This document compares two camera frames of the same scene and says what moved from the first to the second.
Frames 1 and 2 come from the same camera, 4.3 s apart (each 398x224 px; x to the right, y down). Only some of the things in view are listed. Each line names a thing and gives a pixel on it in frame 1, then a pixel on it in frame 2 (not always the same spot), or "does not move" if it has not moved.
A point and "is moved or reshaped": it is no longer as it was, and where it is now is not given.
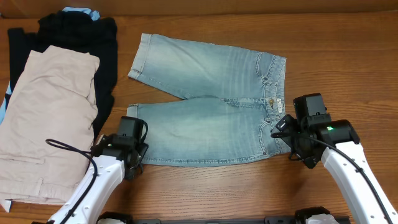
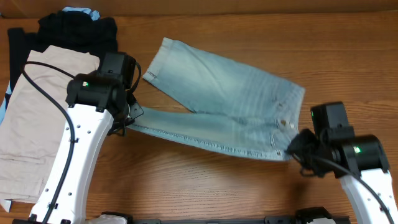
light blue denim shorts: [234, 96] is moved or reshaped
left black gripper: [134, 165] to [134, 111]
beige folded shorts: [46, 129] does not move
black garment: [69, 31] does not move
